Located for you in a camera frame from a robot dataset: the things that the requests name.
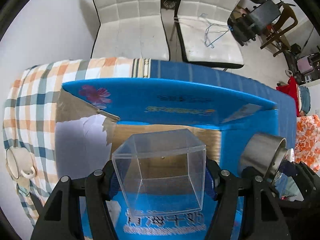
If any steel perforated strainer cup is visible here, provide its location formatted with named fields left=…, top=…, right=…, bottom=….
left=238, top=133, right=294, bottom=182

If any clear acrylic cube box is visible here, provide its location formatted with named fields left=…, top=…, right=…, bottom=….
left=112, top=129, right=206, bottom=216

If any orange floral blanket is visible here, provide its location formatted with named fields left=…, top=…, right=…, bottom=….
left=294, top=115, right=320, bottom=172

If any blue cardboard milk box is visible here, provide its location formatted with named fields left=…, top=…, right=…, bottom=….
left=55, top=78, right=278, bottom=239

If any black smartphone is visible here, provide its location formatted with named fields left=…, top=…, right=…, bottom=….
left=29, top=192, right=43, bottom=215

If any red cloth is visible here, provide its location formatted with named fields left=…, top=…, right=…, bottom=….
left=276, top=76, right=300, bottom=117

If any folded green banknote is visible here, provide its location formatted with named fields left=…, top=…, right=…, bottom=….
left=16, top=184, right=30, bottom=197

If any white enamel mug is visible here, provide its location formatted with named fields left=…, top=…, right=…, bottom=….
left=6, top=147, right=36, bottom=179

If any pink suitcase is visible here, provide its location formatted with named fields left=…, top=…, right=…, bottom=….
left=297, top=55, right=313, bottom=74

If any black weight bench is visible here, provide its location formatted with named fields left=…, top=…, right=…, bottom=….
left=227, top=0, right=280, bottom=46

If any brown wooden chair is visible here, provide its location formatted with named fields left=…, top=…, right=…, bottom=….
left=260, top=0, right=299, bottom=58

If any right white quilted chair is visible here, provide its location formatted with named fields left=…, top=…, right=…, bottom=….
left=174, top=0, right=244, bottom=69

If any white quilted chair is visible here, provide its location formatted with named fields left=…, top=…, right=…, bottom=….
left=174, top=0, right=244, bottom=69
left=92, top=0, right=170, bottom=61

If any left white quilted chair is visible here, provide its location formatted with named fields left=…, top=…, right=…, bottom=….
left=92, top=0, right=170, bottom=61

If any white wire hanger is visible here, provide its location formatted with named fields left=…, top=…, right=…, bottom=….
left=189, top=13, right=232, bottom=48

